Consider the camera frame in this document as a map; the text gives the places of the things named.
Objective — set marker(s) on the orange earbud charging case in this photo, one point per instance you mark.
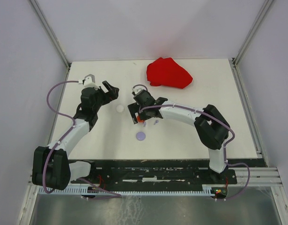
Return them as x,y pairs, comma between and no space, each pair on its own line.
139,119

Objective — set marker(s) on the aluminium frame rail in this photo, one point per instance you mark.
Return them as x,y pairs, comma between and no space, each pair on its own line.
263,175

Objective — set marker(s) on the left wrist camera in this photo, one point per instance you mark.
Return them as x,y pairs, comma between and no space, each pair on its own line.
88,81

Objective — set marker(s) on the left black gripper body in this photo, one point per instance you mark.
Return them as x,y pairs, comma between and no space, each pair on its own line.
102,99

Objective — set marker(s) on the white earbud charging case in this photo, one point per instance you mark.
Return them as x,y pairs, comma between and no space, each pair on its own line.
120,108

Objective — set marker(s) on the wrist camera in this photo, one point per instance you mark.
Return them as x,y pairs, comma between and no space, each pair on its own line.
88,81
137,89

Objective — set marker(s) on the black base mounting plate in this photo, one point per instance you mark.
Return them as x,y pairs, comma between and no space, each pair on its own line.
151,164

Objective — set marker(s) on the left aluminium frame post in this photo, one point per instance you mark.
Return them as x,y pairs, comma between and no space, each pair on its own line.
49,31

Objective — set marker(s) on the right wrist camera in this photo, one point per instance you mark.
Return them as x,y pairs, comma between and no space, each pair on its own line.
137,89

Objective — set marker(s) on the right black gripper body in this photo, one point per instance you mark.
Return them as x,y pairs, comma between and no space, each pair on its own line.
144,115

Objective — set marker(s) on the red cloth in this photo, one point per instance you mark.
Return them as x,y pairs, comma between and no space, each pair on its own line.
166,72

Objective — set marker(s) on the purple earbud charging case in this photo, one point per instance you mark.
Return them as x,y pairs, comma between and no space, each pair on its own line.
140,136

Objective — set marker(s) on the aluminium frame post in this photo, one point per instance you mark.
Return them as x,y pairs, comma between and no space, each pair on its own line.
49,31
262,14

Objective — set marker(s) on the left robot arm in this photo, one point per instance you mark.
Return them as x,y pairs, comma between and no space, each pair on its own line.
51,167

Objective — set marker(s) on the right aluminium frame post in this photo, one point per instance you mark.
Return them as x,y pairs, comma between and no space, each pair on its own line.
262,14

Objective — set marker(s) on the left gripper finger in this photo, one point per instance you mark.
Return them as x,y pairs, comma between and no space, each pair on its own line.
107,86
112,92

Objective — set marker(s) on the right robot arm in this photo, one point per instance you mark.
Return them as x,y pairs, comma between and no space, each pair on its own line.
212,128

